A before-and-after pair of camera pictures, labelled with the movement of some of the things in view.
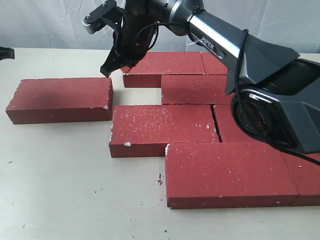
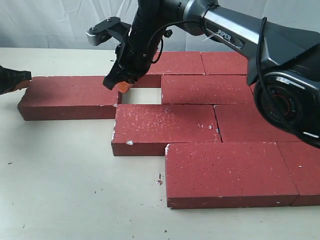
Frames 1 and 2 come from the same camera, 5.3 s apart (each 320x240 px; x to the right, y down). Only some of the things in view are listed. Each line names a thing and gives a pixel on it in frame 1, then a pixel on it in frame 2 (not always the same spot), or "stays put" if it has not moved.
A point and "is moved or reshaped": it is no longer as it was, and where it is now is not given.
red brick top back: x=61 y=100 is moved or reshaped
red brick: x=142 y=131 stays put
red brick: x=200 y=175 stays put
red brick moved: x=195 y=89 stays put
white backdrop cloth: x=57 y=24 stays put
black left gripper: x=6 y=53 -> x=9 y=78
